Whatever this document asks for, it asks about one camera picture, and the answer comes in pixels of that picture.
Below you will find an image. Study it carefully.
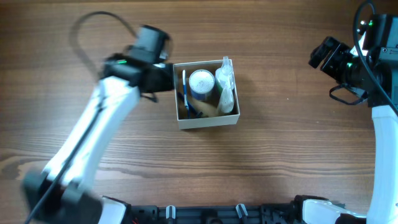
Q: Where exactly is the blue and white toothbrush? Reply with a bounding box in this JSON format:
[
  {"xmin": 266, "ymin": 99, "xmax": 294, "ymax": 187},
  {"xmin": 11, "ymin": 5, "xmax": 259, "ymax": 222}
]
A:
[{"xmin": 182, "ymin": 70, "xmax": 190, "ymax": 119}]

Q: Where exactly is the white-lidded blue round container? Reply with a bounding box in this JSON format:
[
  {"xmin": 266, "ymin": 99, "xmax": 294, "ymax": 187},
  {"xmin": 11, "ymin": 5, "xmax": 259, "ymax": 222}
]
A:
[{"xmin": 188, "ymin": 69, "xmax": 215, "ymax": 101}]

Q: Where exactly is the blue disposable razor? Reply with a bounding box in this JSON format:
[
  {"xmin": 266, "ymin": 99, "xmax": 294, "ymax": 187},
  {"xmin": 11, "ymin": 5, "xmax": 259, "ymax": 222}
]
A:
[{"xmin": 177, "ymin": 92, "xmax": 203, "ymax": 119}]

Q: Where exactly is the white-capped blue spray bottle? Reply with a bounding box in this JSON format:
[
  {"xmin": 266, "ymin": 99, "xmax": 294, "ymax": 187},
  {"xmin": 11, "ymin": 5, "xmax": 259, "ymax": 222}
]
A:
[{"xmin": 215, "ymin": 56, "xmax": 234, "ymax": 96}]

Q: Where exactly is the white squeeze tube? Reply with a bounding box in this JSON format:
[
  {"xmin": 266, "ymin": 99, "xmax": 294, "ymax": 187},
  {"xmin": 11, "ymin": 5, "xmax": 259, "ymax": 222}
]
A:
[{"xmin": 217, "ymin": 81, "xmax": 234, "ymax": 115}]

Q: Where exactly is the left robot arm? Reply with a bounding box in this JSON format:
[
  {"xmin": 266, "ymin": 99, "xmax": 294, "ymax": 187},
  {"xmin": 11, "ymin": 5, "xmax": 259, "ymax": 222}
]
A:
[{"xmin": 22, "ymin": 25, "xmax": 174, "ymax": 223}]

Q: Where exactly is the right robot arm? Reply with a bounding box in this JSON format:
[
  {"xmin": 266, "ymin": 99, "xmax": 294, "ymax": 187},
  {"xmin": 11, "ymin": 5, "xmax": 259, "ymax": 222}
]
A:
[{"xmin": 302, "ymin": 37, "xmax": 397, "ymax": 223}]

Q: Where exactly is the white cardboard open box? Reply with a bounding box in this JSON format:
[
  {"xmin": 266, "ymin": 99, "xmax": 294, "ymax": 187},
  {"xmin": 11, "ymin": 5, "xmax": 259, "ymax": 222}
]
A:
[{"xmin": 173, "ymin": 60, "xmax": 241, "ymax": 129}]

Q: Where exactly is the left black cable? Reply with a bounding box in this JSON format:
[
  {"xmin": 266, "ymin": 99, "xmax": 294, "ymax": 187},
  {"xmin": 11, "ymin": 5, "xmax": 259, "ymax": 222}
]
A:
[{"xmin": 24, "ymin": 11, "xmax": 139, "ymax": 224}]

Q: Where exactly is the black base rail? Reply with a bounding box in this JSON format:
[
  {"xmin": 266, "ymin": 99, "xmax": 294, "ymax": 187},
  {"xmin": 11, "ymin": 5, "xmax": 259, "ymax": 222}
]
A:
[{"xmin": 122, "ymin": 203, "xmax": 300, "ymax": 224}]

